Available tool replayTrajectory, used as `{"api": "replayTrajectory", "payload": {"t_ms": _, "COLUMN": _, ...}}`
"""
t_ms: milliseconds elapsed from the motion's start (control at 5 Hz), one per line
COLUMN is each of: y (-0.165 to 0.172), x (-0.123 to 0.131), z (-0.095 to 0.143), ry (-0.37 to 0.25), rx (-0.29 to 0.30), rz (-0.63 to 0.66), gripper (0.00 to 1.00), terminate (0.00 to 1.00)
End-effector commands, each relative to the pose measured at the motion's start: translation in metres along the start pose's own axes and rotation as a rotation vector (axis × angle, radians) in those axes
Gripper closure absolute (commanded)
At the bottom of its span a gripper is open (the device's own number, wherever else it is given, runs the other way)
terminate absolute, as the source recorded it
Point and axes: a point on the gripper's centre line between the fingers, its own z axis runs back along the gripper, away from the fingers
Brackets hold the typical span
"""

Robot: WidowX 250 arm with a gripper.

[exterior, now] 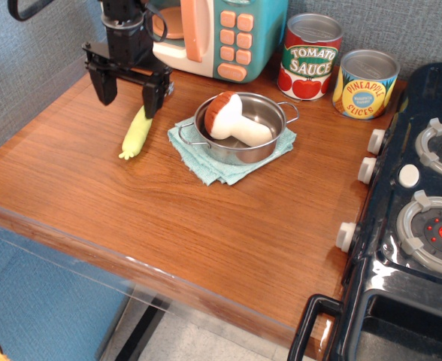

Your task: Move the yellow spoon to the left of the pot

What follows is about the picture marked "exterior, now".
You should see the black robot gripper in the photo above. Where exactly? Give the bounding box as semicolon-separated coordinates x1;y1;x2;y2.
82;18;173;119

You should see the plush mushroom toy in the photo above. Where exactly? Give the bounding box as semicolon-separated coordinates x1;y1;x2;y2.
204;91;273;147

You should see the pineapple slices can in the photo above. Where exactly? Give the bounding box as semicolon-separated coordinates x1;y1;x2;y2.
332;49;400;120

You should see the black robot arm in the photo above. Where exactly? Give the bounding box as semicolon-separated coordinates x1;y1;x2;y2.
83;1;172;119

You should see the small steel pot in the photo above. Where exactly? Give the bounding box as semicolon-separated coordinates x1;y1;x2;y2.
178;91;300;165

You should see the black toy stove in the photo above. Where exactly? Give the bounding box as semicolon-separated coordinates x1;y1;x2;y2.
289;62;442;360

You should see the teal toy microwave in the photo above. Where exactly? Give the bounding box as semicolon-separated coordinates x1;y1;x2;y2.
151;0;288;83

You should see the light blue folded cloth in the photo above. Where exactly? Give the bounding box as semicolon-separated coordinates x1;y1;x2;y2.
168;117;297;186

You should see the black braided cable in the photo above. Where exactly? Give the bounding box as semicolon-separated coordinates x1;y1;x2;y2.
7;0;55;23

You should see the yellow handled metal spoon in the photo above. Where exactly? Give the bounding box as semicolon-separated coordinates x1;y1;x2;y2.
118;106;153;160

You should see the tomato sauce can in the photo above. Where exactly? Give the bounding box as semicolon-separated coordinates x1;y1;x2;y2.
277;13;344;100

